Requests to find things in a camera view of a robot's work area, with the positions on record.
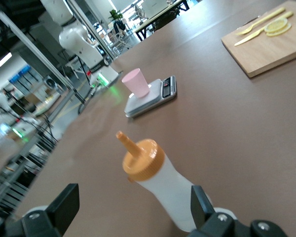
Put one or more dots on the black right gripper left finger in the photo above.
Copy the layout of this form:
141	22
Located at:
54	217

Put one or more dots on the translucent sauce bottle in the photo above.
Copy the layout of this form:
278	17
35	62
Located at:
162	180

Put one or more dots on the diagonal aluminium beam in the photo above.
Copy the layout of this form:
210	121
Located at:
39	55

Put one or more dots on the green potted plant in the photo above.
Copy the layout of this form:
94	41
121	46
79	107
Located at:
116	14

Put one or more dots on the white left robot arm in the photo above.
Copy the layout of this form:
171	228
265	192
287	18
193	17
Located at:
79	47

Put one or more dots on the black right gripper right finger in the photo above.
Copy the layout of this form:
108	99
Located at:
207	219

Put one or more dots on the yellow plastic fork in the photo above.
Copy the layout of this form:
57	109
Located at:
269	17

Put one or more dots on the yellow plastic knife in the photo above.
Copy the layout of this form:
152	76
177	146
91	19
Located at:
251	35

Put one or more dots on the white background table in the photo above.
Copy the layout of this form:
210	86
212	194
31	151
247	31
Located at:
158	13

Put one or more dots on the pink plastic cup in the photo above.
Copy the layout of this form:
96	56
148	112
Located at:
136	84

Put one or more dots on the silver digital kitchen scale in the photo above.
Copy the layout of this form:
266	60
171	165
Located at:
150	102

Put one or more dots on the aluminium frame rails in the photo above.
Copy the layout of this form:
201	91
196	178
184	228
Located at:
19	177

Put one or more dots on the lemon slice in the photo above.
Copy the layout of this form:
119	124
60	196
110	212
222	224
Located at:
278	34
276	24

